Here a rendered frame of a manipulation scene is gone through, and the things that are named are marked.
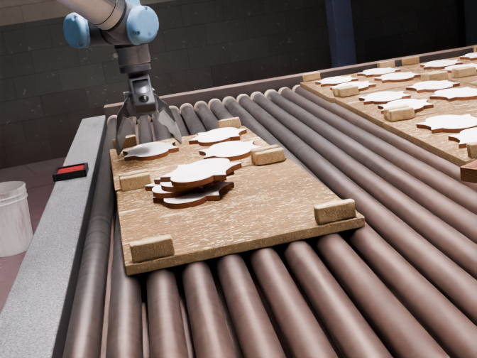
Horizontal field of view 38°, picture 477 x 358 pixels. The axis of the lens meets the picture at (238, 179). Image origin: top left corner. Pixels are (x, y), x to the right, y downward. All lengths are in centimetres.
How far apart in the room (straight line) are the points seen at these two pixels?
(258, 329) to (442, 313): 20
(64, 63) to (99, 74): 32
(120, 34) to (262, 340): 84
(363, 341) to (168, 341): 21
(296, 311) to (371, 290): 10
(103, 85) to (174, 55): 72
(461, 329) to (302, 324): 16
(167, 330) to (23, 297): 27
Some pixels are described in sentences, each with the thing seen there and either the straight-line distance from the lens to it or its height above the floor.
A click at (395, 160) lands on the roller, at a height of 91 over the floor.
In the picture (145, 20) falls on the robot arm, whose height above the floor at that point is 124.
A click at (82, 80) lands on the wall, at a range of 657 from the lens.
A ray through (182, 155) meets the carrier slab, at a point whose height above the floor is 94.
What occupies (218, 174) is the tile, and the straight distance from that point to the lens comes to 118.
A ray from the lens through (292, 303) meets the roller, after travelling 82.
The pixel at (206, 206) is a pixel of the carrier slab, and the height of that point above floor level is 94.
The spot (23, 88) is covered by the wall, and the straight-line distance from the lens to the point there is 658.
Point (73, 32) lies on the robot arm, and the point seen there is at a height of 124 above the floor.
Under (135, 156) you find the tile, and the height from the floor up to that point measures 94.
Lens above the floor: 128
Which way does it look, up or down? 15 degrees down
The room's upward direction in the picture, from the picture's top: 8 degrees counter-clockwise
